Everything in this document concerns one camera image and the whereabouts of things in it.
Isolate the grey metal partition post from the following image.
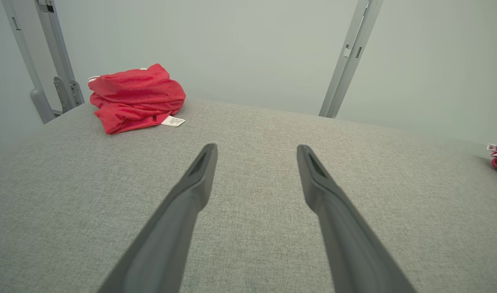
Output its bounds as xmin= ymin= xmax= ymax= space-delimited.
xmin=319 ymin=0 xmax=384 ymax=118
xmin=0 ymin=0 xmax=85 ymax=125

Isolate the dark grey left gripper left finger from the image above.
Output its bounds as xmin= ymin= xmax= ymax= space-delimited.
xmin=97 ymin=143 xmax=219 ymax=293

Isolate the red shirt with white sleeve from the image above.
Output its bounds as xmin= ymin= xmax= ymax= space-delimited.
xmin=88 ymin=63 xmax=187 ymax=135

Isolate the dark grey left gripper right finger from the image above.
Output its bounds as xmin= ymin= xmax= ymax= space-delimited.
xmin=296 ymin=144 xmax=419 ymax=293

